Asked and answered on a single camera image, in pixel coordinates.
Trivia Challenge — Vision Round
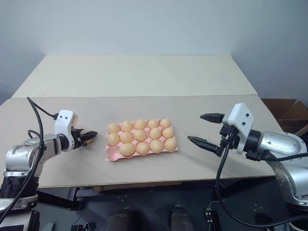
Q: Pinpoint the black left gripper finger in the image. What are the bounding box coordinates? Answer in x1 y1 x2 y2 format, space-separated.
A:
81 135 97 146
77 129 98 137

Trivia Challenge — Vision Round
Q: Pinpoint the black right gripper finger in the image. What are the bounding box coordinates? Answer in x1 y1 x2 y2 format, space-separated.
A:
187 136 222 157
200 113 225 125

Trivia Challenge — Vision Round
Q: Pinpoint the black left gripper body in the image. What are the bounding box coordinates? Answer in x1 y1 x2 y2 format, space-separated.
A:
71 128 87 150

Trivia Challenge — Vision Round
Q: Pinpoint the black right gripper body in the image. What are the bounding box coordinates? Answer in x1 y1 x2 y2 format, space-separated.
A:
217 123 242 157

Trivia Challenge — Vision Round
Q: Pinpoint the pink egg tray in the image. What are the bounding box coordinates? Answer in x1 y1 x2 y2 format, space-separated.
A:
105 118 179 162

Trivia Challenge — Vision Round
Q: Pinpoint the brown cardboard box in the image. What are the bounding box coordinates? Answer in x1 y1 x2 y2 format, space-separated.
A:
261 98 308 136

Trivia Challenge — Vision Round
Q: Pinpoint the dark rounded shape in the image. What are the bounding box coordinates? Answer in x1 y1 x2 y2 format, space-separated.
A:
112 206 136 231
169 205 193 231

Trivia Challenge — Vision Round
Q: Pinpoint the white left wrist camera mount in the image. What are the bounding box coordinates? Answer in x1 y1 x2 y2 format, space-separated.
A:
53 109 76 152

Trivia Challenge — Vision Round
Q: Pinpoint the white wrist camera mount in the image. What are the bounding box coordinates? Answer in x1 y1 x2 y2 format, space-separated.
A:
53 109 76 152
221 103 255 155

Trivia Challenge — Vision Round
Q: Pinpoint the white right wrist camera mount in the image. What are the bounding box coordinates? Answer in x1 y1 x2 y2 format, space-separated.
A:
221 103 255 155

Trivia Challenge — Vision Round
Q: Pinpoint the black table frame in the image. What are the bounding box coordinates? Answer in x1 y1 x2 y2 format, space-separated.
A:
36 180 217 213

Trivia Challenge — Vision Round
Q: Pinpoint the small black plug with cable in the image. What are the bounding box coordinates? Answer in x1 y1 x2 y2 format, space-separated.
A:
204 201 217 231

